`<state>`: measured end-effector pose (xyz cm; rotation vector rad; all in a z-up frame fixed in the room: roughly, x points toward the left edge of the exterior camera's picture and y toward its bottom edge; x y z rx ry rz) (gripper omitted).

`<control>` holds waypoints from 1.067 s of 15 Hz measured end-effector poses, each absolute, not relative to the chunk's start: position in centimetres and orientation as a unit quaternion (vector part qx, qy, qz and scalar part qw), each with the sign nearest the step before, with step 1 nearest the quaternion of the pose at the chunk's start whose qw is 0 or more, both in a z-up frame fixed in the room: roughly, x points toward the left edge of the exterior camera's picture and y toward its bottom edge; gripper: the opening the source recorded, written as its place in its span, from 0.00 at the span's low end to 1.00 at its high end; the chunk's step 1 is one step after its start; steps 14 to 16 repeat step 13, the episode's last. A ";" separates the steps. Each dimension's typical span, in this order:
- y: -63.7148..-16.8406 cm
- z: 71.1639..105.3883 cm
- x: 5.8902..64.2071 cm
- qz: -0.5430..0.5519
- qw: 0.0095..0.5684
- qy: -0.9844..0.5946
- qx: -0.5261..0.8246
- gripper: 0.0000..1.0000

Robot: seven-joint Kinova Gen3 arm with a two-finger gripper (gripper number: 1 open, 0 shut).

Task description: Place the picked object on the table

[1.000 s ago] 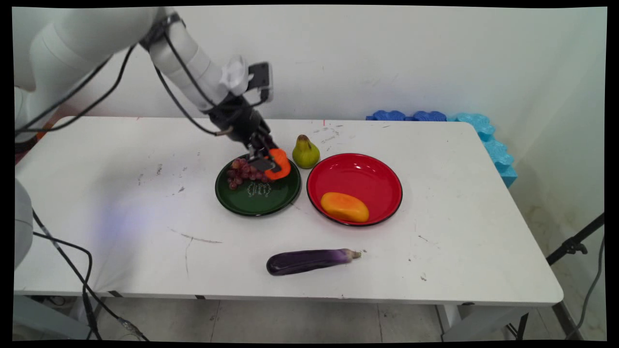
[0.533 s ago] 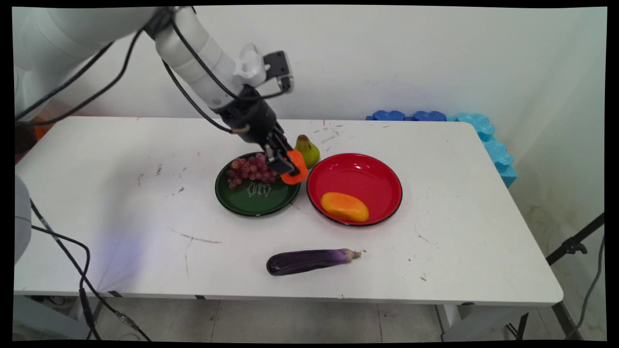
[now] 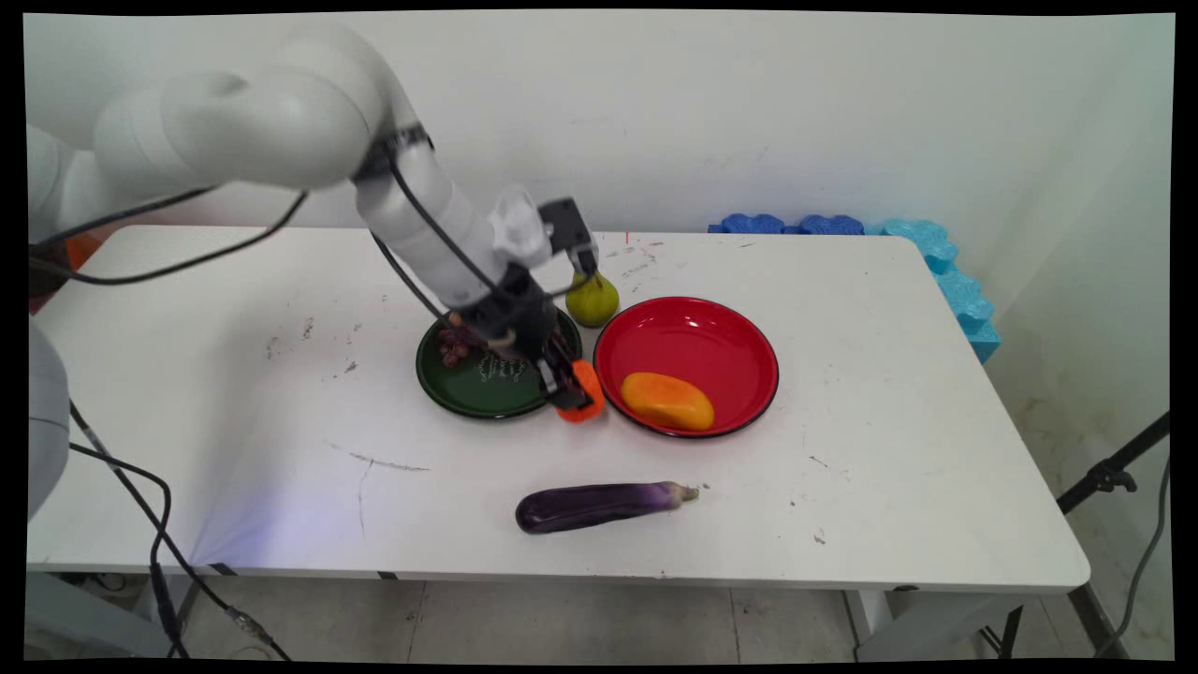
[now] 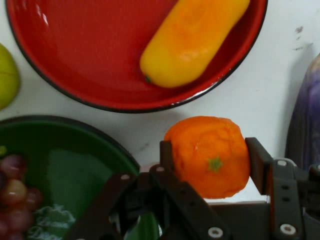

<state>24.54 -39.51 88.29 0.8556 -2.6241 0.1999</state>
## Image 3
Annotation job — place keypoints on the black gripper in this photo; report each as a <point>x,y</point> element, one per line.
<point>519,314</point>

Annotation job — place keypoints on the orange toy carrot piece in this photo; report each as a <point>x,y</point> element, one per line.
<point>591,388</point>

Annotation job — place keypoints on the purple toy eggplant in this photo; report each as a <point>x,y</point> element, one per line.
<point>580,506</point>

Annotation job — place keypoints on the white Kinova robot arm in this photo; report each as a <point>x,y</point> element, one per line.
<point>281,122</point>

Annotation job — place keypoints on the green yellow toy pear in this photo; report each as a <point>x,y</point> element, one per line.
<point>591,301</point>

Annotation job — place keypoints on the dark green round plate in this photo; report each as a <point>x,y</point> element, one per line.
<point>468,393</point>

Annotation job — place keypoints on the orange yellow toy mango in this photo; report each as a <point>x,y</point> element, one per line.
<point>666,401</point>

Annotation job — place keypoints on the red toy grape bunch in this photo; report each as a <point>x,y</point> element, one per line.
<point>457,344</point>

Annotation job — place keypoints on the red round plate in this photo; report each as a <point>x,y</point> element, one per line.
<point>711,346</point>

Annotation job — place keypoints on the white table leg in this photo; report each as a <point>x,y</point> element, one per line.
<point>870,618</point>

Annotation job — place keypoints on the light blue foam mat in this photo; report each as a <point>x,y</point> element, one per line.
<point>955,281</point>

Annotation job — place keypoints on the orange red box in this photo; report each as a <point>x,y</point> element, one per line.
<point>70,257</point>

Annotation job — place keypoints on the black tripod stand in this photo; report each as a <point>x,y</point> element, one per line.
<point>1109,473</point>

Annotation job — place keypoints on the black wrist camera, white mount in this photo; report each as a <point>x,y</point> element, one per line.
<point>562,234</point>

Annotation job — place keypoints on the grey robot pedestal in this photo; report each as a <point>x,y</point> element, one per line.
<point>84,613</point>

